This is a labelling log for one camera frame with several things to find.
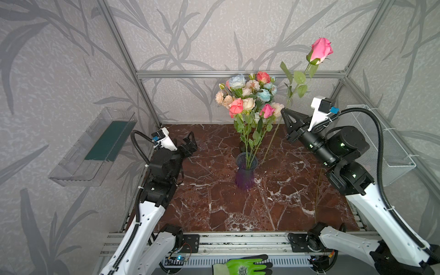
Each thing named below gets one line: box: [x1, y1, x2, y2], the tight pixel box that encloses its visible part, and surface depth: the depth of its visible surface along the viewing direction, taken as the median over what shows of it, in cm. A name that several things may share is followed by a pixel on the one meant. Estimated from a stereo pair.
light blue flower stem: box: [256, 88, 271, 102], surface depth 85 cm
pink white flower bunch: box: [261, 37, 334, 164], surface depth 42 cm
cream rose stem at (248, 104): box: [242, 97, 256, 170], surface depth 72 cm
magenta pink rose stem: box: [250, 103, 276, 169], surface depth 69 cm
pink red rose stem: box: [256, 71, 271, 89], surface depth 88 cm
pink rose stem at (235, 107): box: [228, 98, 249, 170], surface depth 67 cm
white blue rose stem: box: [228, 74, 247, 99], surface depth 75 cm
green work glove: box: [211, 254, 273, 275], surface depth 68 cm
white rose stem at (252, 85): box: [245, 79, 261, 98], surface depth 84 cm
